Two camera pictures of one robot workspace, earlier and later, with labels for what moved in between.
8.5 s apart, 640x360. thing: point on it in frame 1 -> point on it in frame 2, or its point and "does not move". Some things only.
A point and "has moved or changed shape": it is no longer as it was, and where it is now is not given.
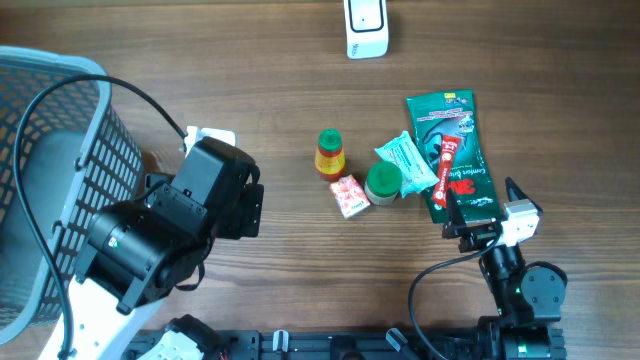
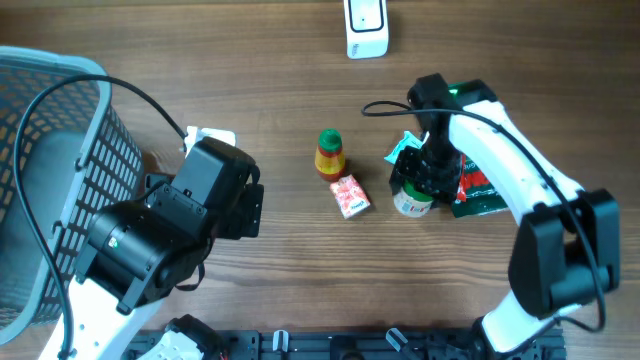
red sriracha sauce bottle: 329,159 does not move
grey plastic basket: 66,150 does not move
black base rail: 500,343 does not move
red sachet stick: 450,144 has moved or changed shape
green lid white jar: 382,183 -> 411,203
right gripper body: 476,237 -> 434,168
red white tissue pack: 350,198 does not move
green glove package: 438,213 -> 482,194
